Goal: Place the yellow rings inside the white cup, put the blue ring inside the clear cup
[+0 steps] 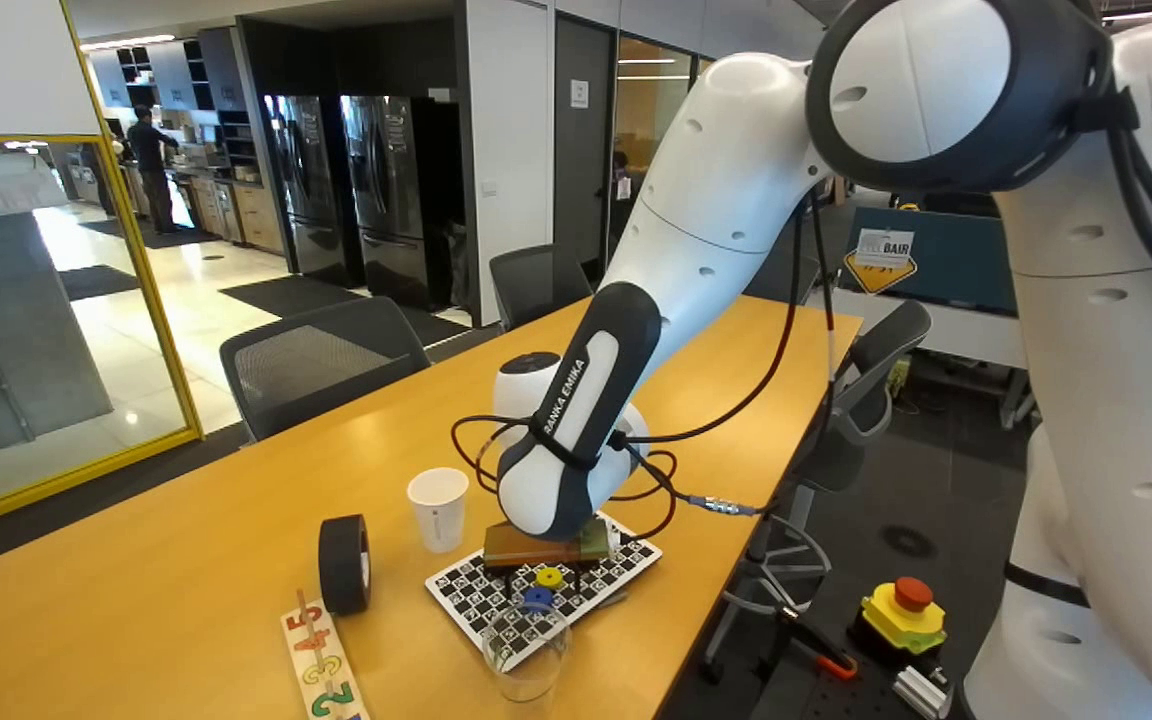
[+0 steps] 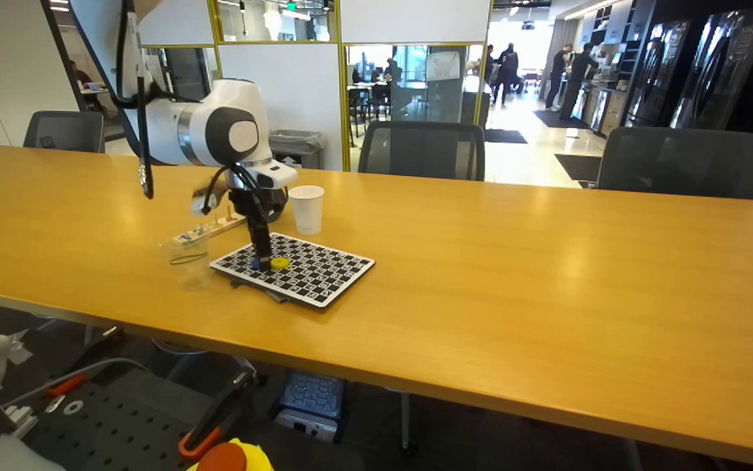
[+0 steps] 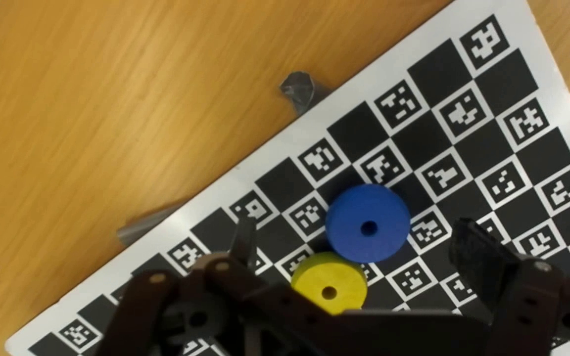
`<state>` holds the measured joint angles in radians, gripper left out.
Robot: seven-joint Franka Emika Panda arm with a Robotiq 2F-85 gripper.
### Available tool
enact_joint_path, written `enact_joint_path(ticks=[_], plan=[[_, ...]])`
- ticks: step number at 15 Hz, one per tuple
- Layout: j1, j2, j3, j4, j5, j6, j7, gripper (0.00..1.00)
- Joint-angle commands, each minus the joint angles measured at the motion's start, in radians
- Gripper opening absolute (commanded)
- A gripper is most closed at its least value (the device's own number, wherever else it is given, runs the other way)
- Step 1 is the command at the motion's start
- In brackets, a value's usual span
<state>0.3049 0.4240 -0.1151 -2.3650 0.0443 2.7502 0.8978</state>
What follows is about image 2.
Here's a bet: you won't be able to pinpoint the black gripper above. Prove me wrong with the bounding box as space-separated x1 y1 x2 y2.
227 164 278 263

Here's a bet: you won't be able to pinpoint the person in dark clothes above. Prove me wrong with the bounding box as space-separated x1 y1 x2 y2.
491 41 524 110
566 41 603 126

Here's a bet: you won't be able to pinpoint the blue patterned box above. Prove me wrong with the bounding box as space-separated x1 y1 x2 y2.
276 372 349 439

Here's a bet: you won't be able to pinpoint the clear plastic cup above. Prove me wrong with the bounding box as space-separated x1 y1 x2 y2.
166 227 214 272

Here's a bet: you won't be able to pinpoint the white paper cup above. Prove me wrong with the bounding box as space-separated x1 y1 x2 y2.
288 183 328 237

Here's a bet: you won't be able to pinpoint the orange black clamp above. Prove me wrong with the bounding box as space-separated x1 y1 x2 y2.
39 373 91 402
175 364 259 466

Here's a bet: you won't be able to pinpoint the black white marker checkerboard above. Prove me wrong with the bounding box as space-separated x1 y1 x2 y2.
208 230 378 312

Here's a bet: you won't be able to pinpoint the black perforated breadboard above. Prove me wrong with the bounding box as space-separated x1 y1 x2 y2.
21 382 222 471

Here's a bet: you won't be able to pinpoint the yellow framed glass partition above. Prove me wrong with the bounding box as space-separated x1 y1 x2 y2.
39 0 495 172

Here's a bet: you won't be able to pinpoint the black tape roll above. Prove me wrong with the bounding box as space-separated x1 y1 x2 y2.
235 177 290 224

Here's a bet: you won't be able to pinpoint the gray cable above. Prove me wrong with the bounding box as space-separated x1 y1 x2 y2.
6 353 157 408

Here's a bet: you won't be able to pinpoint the black refrigerator cabinets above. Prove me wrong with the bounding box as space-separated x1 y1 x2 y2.
621 0 753 140

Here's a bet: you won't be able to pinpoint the metal table leg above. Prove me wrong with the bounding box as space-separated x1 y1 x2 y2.
395 389 421 459

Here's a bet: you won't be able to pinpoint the gray trash bin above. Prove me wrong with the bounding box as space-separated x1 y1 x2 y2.
271 127 328 172

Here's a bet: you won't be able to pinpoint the yellow red emergency stop button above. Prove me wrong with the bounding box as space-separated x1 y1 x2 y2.
188 437 278 471

